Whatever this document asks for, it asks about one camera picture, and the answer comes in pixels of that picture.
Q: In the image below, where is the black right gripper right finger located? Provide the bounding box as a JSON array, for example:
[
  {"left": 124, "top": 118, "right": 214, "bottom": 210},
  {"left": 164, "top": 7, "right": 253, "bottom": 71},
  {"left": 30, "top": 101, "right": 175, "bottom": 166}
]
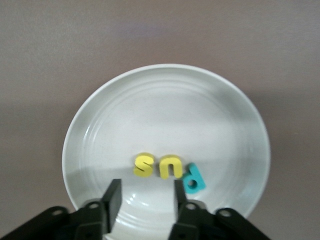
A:
[{"left": 167, "top": 179, "right": 272, "bottom": 240}]

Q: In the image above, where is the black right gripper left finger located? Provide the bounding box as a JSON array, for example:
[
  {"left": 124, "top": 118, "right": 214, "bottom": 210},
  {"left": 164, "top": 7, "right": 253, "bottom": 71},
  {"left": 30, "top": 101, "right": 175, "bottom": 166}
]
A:
[{"left": 0, "top": 178, "right": 124, "bottom": 240}]

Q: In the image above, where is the teal foam letter p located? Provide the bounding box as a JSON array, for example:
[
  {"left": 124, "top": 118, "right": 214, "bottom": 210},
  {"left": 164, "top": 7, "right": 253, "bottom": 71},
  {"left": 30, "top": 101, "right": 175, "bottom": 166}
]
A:
[{"left": 182, "top": 162, "right": 207, "bottom": 195}]

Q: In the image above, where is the yellow foam letter u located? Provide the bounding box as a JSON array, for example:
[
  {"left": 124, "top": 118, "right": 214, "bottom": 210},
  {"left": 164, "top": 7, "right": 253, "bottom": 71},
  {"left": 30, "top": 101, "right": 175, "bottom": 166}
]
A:
[{"left": 156, "top": 155, "right": 185, "bottom": 180}]

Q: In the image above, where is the yellow foam letter s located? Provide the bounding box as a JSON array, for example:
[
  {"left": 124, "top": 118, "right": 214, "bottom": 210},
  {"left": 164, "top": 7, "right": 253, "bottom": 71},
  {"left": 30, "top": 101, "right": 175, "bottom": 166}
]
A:
[{"left": 133, "top": 152, "right": 155, "bottom": 179}]

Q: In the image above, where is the beige plate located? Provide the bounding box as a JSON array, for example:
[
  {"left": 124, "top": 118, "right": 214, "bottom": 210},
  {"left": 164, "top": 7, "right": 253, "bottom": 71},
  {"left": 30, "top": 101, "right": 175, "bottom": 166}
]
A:
[{"left": 61, "top": 64, "right": 272, "bottom": 240}]

